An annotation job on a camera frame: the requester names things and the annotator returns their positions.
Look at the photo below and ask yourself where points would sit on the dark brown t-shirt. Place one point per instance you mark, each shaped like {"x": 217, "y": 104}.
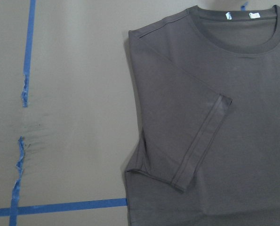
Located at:
{"x": 209, "y": 89}

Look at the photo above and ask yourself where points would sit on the blue tape centre vertical line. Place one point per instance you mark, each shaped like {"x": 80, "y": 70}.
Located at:
{"x": 243, "y": 6}

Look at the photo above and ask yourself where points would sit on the blue tape vertical line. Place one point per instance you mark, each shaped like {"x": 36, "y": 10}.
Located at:
{"x": 15, "y": 197}
{"x": 243, "y": 6}

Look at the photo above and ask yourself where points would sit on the blue tape left vertical line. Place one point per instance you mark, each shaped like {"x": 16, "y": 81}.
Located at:
{"x": 15, "y": 197}

